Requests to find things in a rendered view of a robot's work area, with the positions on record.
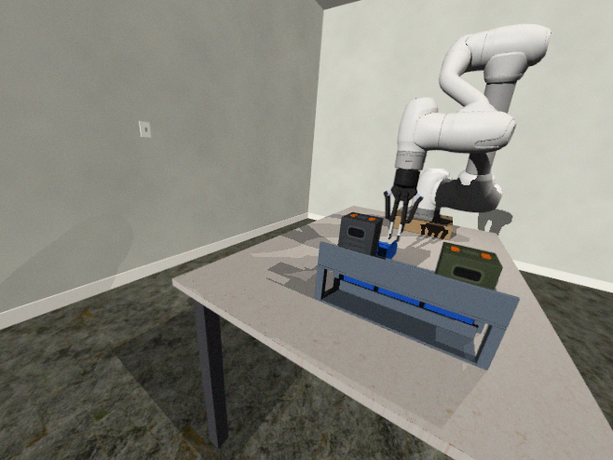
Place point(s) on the grey metal shelf rack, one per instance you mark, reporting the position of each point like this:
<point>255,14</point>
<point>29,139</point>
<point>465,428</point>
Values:
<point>450,336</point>

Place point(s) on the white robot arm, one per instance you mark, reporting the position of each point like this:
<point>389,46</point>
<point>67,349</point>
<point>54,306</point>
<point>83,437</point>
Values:
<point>483,125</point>

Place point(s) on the dark green case with handle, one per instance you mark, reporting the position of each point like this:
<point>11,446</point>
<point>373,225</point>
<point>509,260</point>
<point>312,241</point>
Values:
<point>477,267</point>

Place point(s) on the black case with orange latches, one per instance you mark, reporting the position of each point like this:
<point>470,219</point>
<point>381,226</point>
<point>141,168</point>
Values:
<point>360,232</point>

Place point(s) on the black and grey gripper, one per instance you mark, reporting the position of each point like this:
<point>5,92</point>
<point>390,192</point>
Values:
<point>403,189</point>

